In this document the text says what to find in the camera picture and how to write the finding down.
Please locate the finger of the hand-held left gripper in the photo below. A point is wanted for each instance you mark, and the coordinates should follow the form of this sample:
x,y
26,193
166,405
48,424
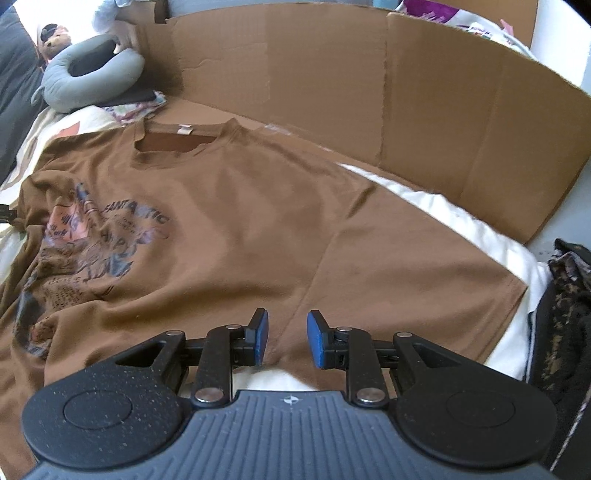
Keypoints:
x,y
7,213

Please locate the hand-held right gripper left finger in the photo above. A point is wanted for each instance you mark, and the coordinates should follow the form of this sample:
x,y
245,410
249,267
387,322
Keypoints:
x,y
261,337

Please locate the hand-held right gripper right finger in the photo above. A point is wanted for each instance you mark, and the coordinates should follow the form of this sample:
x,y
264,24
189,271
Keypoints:
x,y
316,339

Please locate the brown printed t-shirt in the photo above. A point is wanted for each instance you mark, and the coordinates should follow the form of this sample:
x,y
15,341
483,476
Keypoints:
x,y
254,221

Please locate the dark grey duvet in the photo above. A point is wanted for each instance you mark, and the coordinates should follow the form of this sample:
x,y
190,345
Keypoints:
x,y
16,83

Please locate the grey neck pillow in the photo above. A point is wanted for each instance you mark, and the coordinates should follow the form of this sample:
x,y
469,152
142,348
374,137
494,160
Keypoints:
x,y
60,87

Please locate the small floral cloth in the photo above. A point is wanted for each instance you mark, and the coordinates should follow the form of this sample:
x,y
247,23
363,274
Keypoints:
x,y
138,108

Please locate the black cloth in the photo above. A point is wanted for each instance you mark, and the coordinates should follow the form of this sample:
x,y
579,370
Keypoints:
x,y
90,62

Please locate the brown plush toy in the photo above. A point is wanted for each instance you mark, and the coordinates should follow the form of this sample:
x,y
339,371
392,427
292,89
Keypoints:
x,y
53,41

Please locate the cream printed bed sheet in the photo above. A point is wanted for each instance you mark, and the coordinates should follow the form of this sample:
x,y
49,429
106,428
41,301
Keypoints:
x,y
485,240

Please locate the white fluffy cloth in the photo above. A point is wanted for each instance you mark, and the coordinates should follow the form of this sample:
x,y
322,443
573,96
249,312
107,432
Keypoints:
x,y
111,14

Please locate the dark leopard-print cloth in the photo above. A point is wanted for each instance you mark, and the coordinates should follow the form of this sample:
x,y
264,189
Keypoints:
x,y
563,323

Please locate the folded brown cardboard sheet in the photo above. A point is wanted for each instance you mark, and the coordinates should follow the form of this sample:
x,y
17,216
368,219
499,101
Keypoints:
x,y
415,92

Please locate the purple white packet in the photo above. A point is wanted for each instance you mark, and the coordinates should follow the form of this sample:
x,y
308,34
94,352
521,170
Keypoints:
x,y
429,11

